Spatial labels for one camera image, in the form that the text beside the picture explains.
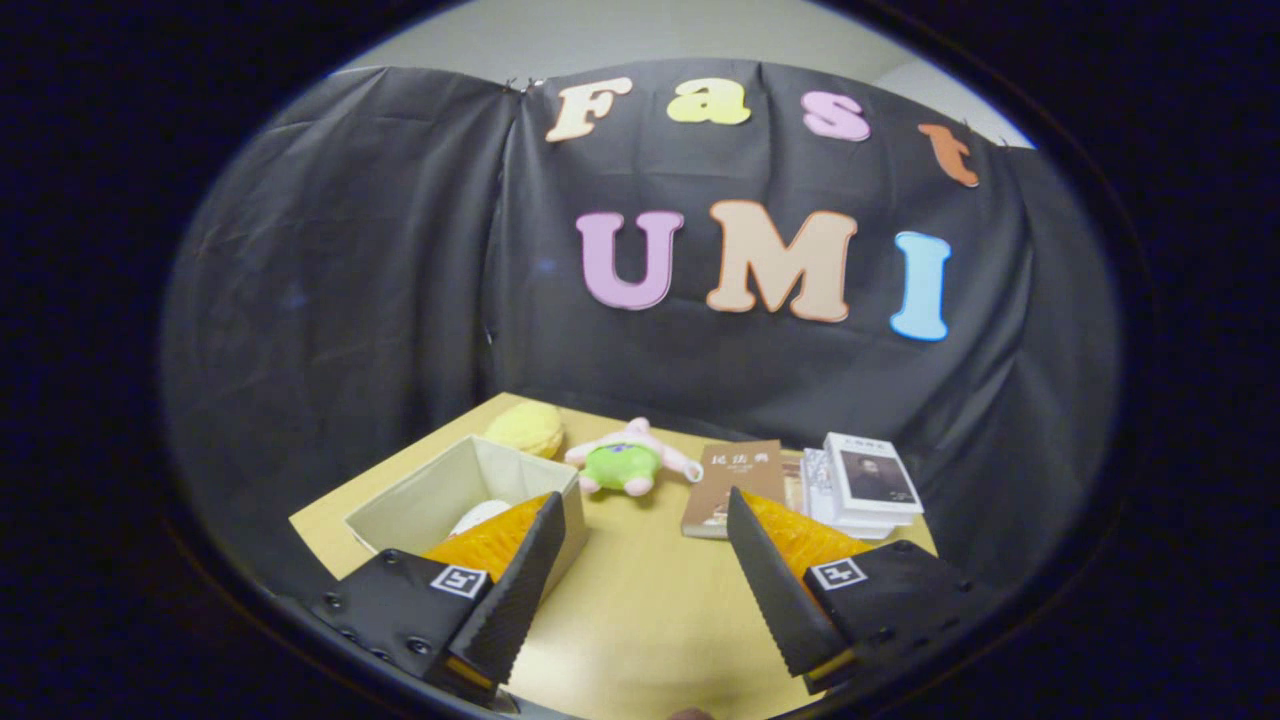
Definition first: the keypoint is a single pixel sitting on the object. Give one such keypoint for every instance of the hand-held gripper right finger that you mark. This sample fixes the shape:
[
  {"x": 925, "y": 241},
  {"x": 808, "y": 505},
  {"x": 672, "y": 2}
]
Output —
[{"x": 775, "y": 590}]

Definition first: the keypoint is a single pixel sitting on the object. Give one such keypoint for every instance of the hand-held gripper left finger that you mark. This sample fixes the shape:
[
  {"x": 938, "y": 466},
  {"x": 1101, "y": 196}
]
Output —
[{"x": 520, "y": 590}]

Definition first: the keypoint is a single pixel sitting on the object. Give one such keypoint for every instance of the white canvas shoe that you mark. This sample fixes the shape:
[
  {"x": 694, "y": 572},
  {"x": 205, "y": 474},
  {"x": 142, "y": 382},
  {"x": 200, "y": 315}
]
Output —
[{"x": 480, "y": 515}]

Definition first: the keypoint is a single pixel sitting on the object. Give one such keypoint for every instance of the beige fabric storage box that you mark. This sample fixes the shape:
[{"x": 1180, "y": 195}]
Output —
[{"x": 440, "y": 490}]

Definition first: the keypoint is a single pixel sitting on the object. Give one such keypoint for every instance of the brown cover book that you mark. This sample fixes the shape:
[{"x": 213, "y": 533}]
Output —
[{"x": 735, "y": 475}]

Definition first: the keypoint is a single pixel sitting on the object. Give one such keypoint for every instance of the white portrait cover book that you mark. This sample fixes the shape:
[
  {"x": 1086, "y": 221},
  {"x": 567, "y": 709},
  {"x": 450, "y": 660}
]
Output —
[{"x": 875, "y": 475}]

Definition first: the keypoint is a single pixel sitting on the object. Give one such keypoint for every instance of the yellow plush toy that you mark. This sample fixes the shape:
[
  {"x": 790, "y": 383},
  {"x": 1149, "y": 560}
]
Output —
[{"x": 525, "y": 430}]

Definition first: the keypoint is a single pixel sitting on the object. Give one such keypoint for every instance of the green and pink plush toy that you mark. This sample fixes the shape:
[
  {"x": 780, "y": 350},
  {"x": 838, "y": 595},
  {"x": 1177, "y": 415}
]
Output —
[{"x": 620, "y": 465}]

